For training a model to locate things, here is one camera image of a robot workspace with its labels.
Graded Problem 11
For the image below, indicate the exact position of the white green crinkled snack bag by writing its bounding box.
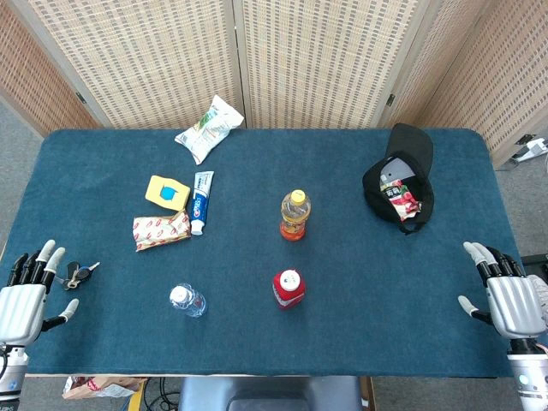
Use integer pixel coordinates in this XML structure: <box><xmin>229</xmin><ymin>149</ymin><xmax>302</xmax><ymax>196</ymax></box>
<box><xmin>174</xmin><ymin>94</ymin><xmax>246</xmax><ymax>166</ymax></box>

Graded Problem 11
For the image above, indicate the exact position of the white shoe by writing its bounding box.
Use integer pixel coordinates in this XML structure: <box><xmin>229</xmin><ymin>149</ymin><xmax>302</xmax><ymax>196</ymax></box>
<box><xmin>527</xmin><ymin>273</ymin><xmax>548</xmax><ymax>331</ymax></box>

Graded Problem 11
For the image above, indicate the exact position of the red snack packet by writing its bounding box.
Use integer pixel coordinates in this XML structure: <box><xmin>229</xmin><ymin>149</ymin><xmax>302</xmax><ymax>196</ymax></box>
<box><xmin>379</xmin><ymin>179</ymin><xmax>423</xmax><ymax>223</ymax></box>

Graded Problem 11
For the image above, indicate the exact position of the white power strip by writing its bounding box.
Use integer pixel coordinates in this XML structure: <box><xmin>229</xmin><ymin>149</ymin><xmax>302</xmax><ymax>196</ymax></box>
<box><xmin>509</xmin><ymin>134</ymin><xmax>548</xmax><ymax>162</ymax></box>

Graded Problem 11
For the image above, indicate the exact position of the clear water bottle white cap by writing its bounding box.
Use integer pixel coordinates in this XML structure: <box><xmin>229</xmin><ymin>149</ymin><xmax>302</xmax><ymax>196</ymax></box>
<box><xmin>169</xmin><ymin>283</ymin><xmax>208</xmax><ymax>319</ymax></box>

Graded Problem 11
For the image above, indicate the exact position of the red juice bottle white cap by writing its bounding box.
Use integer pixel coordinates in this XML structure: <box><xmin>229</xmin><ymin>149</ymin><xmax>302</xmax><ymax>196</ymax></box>
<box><xmin>271</xmin><ymin>268</ymin><xmax>307</xmax><ymax>311</ymax></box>

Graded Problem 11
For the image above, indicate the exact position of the blue table cloth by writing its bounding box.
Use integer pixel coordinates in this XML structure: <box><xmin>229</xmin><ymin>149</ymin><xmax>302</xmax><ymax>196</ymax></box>
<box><xmin>0</xmin><ymin>128</ymin><xmax>530</xmax><ymax>378</ymax></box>

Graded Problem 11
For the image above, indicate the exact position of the black floor object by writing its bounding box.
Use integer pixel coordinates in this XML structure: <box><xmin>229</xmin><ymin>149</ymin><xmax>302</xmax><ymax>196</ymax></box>
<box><xmin>520</xmin><ymin>253</ymin><xmax>548</xmax><ymax>277</ymax></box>

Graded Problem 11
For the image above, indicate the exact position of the bunch of keys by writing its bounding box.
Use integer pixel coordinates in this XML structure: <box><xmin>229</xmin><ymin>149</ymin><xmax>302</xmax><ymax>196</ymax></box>
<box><xmin>54</xmin><ymin>260</ymin><xmax>101</xmax><ymax>292</ymax></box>

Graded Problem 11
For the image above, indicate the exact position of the yellow box with blue centre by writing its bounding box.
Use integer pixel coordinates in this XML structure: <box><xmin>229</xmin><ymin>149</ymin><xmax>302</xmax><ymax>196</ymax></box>
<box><xmin>144</xmin><ymin>174</ymin><xmax>192</xmax><ymax>211</ymax></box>

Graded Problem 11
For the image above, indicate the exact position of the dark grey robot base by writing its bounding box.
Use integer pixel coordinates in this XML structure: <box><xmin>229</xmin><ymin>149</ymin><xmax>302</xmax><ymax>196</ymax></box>
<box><xmin>177</xmin><ymin>376</ymin><xmax>364</xmax><ymax>411</ymax></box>

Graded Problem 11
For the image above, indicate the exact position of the blue white toothpaste tube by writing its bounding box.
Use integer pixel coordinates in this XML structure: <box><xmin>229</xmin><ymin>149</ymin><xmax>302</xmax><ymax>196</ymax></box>
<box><xmin>189</xmin><ymin>170</ymin><xmax>215</xmax><ymax>236</ymax></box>

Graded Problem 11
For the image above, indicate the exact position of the black baseball cap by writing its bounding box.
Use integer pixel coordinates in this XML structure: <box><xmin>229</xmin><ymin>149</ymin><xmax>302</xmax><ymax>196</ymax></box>
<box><xmin>361</xmin><ymin>122</ymin><xmax>436</xmax><ymax>235</ymax></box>

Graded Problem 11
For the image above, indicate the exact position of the orange drink bottle yellow cap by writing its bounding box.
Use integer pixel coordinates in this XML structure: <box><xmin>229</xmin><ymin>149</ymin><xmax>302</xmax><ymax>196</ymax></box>
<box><xmin>279</xmin><ymin>189</ymin><xmax>313</xmax><ymax>242</ymax></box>

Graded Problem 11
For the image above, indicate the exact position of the woven bamboo screen panel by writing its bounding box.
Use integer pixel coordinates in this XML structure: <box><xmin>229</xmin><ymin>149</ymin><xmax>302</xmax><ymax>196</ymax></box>
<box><xmin>378</xmin><ymin>0</ymin><xmax>491</xmax><ymax>129</ymax></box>
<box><xmin>0</xmin><ymin>0</ymin><xmax>102</xmax><ymax>138</ymax></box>
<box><xmin>8</xmin><ymin>0</ymin><xmax>247</xmax><ymax>130</ymax></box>
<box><xmin>421</xmin><ymin>0</ymin><xmax>548</xmax><ymax>168</ymax></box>
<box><xmin>233</xmin><ymin>0</ymin><xmax>442</xmax><ymax>130</ymax></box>

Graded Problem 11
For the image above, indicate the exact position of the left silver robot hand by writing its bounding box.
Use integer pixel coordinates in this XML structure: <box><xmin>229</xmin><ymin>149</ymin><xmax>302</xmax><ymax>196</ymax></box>
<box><xmin>0</xmin><ymin>238</ymin><xmax>80</xmax><ymax>346</ymax></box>

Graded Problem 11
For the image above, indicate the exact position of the crumpled brown paper bag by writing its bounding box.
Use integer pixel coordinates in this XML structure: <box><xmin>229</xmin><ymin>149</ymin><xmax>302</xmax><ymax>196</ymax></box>
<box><xmin>63</xmin><ymin>375</ymin><xmax>148</xmax><ymax>400</ymax></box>

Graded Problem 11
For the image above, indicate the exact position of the black floor cable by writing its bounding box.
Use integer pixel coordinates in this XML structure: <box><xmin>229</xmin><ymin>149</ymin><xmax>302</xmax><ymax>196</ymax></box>
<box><xmin>142</xmin><ymin>377</ymin><xmax>181</xmax><ymax>411</ymax></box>

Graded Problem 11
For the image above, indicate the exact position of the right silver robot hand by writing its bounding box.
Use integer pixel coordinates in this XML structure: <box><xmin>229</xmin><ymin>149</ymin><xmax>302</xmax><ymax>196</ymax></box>
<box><xmin>456</xmin><ymin>241</ymin><xmax>548</xmax><ymax>342</ymax></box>

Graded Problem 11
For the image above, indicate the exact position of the red white wrapped snack pack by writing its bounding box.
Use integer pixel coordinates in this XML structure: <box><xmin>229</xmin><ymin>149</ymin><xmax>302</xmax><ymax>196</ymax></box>
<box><xmin>132</xmin><ymin>209</ymin><xmax>193</xmax><ymax>253</ymax></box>

